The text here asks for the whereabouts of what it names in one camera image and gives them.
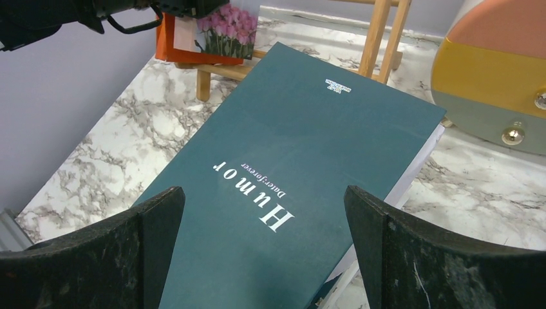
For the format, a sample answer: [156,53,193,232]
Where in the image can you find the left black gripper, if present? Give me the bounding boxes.
[158,0,230,18]

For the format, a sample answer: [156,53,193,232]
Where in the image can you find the round cream drawer cabinet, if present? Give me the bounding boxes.
[431,0,545,155]

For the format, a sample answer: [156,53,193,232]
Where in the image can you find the orange Fashion Show book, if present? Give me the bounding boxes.
[155,13,243,65]

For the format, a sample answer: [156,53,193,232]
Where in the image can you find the teal Humor book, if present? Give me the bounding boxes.
[141,43,445,308]

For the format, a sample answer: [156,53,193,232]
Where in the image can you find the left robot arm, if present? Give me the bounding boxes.
[1,0,230,52]

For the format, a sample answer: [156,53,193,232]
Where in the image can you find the wooden book rack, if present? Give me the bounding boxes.
[175,0,411,102]

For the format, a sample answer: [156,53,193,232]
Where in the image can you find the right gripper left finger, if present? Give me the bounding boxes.
[1,187,185,308]

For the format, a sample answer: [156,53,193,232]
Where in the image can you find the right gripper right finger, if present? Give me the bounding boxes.
[344,185,545,308]

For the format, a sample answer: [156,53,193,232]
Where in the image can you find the white rose Designer Fate book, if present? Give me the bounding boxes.
[173,0,261,59]

